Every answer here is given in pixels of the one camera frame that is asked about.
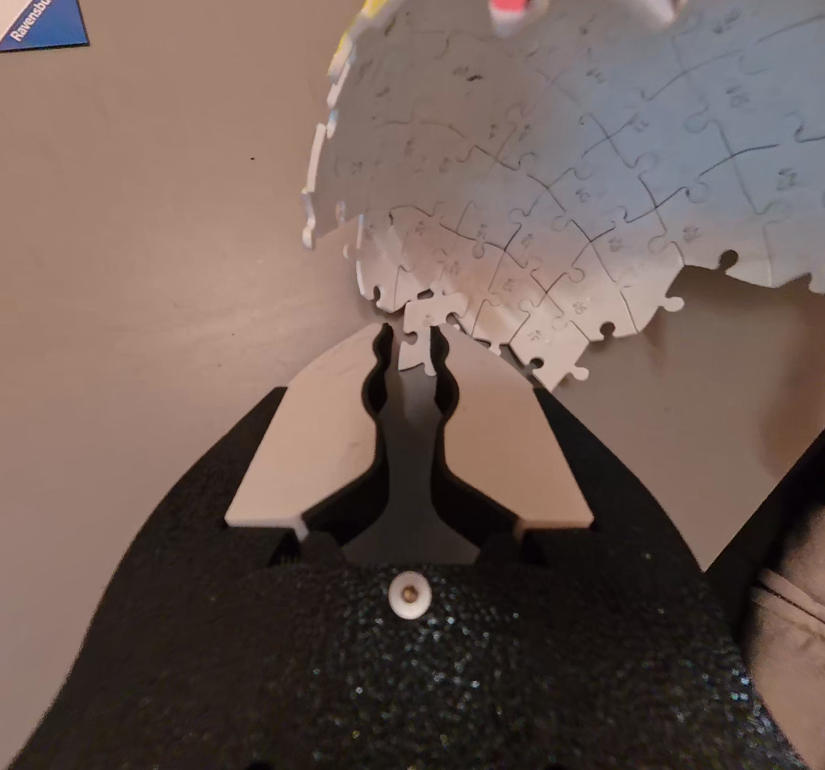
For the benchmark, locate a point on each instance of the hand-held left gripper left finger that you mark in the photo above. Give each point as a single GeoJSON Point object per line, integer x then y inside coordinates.
{"type": "Point", "coordinates": [309, 454]}

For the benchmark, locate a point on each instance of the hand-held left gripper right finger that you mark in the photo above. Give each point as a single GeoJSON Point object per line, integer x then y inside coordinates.
{"type": "Point", "coordinates": [515, 461]}

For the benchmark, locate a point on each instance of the single jigsaw puzzle piece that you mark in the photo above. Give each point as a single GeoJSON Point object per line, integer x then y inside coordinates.
{"type": "Point", "coordinates": [428, 316]}

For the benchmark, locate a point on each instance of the colourful cartoon puzzle ball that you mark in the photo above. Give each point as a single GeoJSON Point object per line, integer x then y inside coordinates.
{"type": "Point", "coordinates": [548, 139]}

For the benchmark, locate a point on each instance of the person's beige clothing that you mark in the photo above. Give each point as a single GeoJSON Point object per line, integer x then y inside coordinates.
{"type": "Point", "coordinates": [793, 654]}

